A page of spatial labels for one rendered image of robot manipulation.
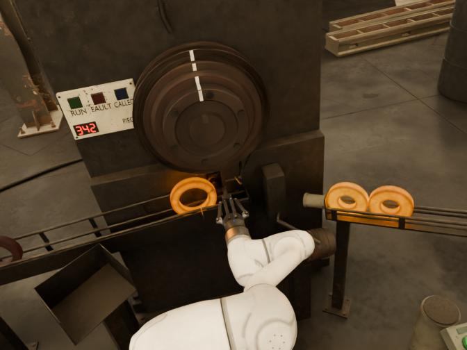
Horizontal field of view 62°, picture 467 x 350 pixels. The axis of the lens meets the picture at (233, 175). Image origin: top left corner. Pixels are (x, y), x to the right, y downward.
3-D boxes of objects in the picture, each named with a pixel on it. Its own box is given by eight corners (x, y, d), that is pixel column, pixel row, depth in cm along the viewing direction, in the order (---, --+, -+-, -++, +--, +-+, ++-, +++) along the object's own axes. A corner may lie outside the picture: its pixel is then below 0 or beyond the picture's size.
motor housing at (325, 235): (282, 303, 197) (277, 230, 165) (323, 293, 199) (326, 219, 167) (290, 326, 187) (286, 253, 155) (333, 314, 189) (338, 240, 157)
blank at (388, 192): (368, 183, 143) (367, 189, 141) (414, 187, 136) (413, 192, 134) (370, 214, 152) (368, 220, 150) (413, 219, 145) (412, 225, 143)
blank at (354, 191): (326, 180, 150) (324, 185, 148) (368, 183, 143) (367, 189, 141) (329, 210, 159) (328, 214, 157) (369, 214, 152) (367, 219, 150)
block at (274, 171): (263, 206, 174) (258, 164, 160) (280, 203, 175) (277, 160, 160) (269, 222, 166) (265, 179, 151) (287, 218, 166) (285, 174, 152)
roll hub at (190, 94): (172, 165, 135) (153, 92, 118) (249, 149, 138) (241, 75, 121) (174, 174, 131) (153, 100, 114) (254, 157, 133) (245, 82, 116)
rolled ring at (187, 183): (178, 177, 146) (178, 172, 148) (165, 214, 155) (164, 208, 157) (224, 186, 153) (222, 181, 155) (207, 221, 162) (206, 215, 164)
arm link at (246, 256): (227, 257, 139) (263, 248, 140) (237, 295, 128) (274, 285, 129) (223, 239, 132) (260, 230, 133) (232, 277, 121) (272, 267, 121)
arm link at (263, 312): (280, 271, 84) (219, 287, 84) (299, 298, 66) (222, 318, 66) (294, 329, 85) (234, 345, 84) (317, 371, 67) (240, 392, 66)
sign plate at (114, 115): (76, 137, 142) (56, 92, 131) (145, 123, 145) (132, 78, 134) (75, 140, 141) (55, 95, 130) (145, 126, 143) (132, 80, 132)
